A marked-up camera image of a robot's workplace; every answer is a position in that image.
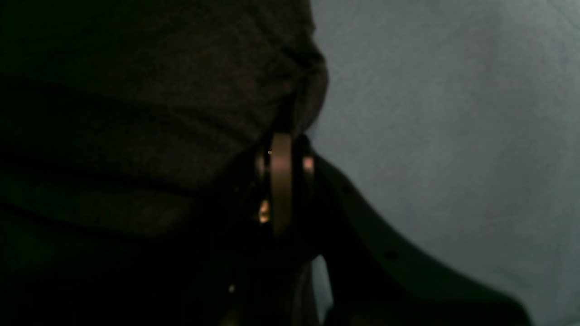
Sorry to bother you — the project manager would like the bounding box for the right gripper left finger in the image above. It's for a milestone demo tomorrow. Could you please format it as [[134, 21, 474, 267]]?
[[199, 134, 293, 326]]

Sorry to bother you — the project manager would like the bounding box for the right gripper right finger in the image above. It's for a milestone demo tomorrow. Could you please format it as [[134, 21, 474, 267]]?
[[293, 136, 531, 326]]

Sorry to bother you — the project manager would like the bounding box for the black T-shirt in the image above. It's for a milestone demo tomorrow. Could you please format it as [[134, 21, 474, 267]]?
[[1, 0, 328, 326]]

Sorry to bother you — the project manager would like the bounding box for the blue table cloth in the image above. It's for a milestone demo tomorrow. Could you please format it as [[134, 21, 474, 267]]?
[[310, 0, 579, 326]]

